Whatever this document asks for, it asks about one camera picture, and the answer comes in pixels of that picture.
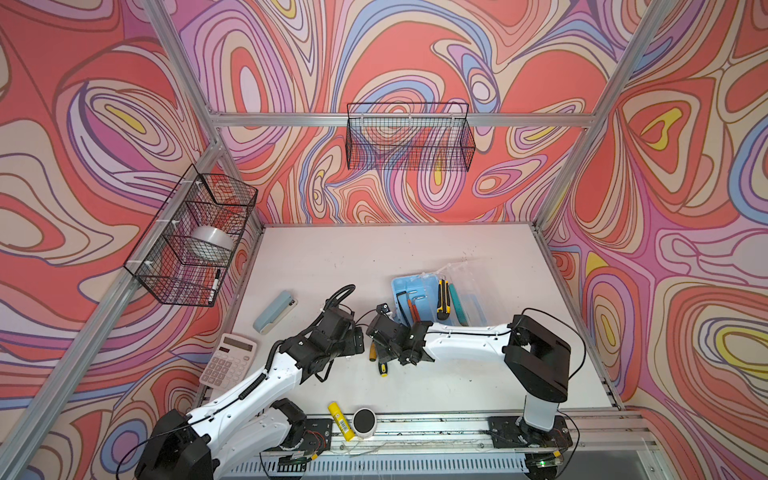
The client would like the orange handled hex key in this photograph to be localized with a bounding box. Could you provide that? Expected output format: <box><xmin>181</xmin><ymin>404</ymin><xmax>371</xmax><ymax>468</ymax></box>
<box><xmin>410</xmin><ymin>293</ymin><xmax>427</xmax><ymax>323</ymax></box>

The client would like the black large hex key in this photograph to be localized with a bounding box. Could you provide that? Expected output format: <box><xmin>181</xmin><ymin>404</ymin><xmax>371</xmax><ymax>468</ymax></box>
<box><xmin>395</xmin><ymin>290</ymin><xmax>417</xmax><ymax>310</ymax></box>

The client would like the yellow black utility knife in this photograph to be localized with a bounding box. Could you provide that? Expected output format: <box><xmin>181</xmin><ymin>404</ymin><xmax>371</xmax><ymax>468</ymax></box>
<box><xmin>436</xmin><ymin>279</ymin><xmax>451</xmax><ymax>321</ymax></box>

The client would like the teal utility knife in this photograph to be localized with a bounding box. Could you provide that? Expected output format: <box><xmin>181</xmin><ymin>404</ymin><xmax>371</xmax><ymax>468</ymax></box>
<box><xmin>448</xmin><ymin>283</ymin><xmax>468</xmax><ymax>326</ymax></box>

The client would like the light blue plastic tool box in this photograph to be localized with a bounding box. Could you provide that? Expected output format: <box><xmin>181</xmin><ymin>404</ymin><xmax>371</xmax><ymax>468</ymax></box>
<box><xmin>391</xmin><ymin>274</ymin><xmax>438</xmax><ymax>326</ymax></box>

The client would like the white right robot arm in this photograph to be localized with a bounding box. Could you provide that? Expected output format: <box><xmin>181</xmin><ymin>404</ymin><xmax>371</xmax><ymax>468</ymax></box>
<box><xmin>366</xmin><ymin>314</ymin><xmax>571</xmax><ymax>433</ymax></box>

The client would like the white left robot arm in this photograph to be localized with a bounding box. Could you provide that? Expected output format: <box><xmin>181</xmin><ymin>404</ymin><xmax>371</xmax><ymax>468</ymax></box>
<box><xmin>134</xmin><ymin>306</ymin><xmax>363</xmax><ymax>479</ymax></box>

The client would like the light blue stapler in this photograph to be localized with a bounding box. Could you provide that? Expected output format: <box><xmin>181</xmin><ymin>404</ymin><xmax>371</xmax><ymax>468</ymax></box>
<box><xmin>253</xmin><ymin>290</ymin><xmax>297</xmax><ymax>335</ymax></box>

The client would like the black white tape roll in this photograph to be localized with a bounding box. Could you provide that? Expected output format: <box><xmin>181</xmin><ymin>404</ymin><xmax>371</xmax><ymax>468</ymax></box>
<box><xmin>352</xmin><ymin>407</ymin><xmax>378</xmax><ymax>439</ymax></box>

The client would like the yellow glue stick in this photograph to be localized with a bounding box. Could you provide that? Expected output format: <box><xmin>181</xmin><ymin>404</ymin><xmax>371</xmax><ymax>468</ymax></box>
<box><xmin>328</xmin><ymin>402</ymin><xmax>356</xmax><ymax>442</ymax></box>

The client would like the white calculator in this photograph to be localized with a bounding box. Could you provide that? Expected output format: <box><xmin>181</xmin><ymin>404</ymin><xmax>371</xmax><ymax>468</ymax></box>
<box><xmin>200</xmin><ymin>333</ymin><xmax>258</xmax><ymax>391</ymax></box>

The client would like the black marker in basket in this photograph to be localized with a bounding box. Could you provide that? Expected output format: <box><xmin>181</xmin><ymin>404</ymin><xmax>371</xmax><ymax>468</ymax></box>
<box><xmin>208</xmin><ymin>269</ymin><xmax>221</xmax><ymax>305</ymax></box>

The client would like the grey duct tape roll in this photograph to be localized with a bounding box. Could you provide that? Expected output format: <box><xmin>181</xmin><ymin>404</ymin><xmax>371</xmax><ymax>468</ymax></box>
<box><xmin>190</xmin><ymin>225</ymin><xmax>234</xmax><ymax>258</ymax></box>

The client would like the black wire basket left wall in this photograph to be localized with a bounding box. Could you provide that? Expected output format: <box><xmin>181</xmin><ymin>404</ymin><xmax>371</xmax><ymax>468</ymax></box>
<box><xmin>124</xmin><ymin>166</ymin><xmax>258</xmax><ymax>307</ymax></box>

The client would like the black wire basket wall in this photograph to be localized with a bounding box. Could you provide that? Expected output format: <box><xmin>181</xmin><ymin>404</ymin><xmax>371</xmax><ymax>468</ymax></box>
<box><xmin>124</xmin><ymin>166</ymin><xmax>258</xmax><ymax>307</ymax></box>
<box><xmin>345</xmin><ymin>100</ymin><xmax>476</xmax><ymax>172</ymax></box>

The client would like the black wire basket back wall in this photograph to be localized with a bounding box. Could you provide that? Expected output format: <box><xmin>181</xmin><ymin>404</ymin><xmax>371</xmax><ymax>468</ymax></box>
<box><xmin>345</xmin><ymin>100</ymin><xmax>476</xmax><ymax>172</ymax></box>

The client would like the aluminium mounting rail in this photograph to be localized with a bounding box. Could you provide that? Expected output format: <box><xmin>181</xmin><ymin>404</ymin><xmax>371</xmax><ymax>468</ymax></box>
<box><xmin>161</xmin><ymin>410</ymin><xmax>661</xmax><ymax>480</ymax></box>

